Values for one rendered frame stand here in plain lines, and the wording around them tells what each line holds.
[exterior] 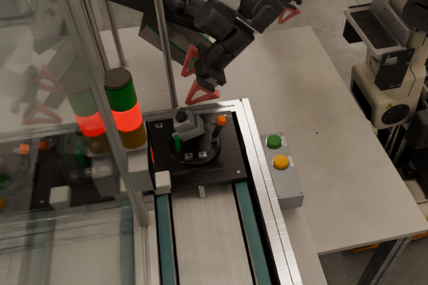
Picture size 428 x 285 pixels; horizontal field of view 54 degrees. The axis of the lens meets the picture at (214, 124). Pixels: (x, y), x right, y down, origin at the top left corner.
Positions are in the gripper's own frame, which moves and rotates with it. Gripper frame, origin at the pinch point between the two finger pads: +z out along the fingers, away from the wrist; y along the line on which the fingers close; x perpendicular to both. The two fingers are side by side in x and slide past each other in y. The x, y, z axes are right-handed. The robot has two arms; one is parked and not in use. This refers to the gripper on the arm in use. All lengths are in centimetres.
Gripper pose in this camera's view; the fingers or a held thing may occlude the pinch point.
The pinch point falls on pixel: (186, 87)
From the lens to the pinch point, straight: 99.0
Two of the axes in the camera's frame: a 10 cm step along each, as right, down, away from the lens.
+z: -6.5, 5.7, 4.9
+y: 1.4, 7.3, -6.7
